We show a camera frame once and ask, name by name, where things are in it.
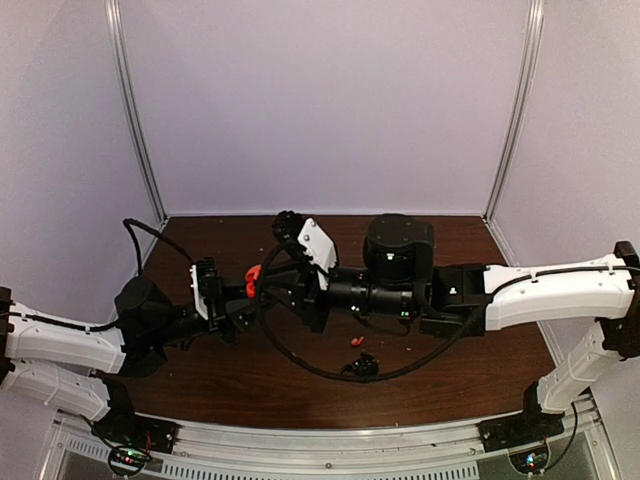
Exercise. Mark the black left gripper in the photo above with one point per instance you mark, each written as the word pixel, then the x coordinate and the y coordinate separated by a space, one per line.
pixel 222 296

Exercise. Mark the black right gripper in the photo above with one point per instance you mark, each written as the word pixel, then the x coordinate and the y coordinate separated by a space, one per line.
pixel 302 286

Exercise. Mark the orange earbud charging case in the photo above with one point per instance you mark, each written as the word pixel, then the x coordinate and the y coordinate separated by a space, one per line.
pixel 252 276

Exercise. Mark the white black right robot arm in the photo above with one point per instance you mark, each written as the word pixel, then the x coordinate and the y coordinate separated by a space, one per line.
pixel 400 279

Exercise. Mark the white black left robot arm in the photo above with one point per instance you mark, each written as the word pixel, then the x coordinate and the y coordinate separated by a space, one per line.
pixel 56 360

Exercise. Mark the small black clip object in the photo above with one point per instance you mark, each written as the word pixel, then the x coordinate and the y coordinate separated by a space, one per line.
pixel 365 366

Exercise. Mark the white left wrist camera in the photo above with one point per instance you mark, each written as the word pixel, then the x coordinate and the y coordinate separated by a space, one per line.
pixel 198 299

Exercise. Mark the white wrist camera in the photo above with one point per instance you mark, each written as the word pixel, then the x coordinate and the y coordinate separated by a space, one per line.
pixel 198 299
pixel 317 245

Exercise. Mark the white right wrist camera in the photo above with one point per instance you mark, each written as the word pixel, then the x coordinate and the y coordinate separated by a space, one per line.
pixel 317 245

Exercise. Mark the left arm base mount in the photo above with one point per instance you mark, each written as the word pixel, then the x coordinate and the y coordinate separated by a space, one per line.
pixel 131 438

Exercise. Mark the aluminium front rail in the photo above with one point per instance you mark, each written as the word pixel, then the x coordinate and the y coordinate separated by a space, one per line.
pixel 449 450

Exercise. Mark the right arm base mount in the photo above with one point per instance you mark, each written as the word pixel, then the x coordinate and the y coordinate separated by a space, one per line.
pixel 530 425

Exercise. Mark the left aluminium corner post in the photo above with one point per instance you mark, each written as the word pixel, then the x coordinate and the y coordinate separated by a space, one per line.
pixel 133 119

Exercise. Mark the aluminium corner post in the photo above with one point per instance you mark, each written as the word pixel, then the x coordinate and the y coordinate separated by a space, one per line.
pixel 133 119
pixel 529 59

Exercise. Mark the right aluminium corner post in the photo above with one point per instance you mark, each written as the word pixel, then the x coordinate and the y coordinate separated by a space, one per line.
pixel 529 59

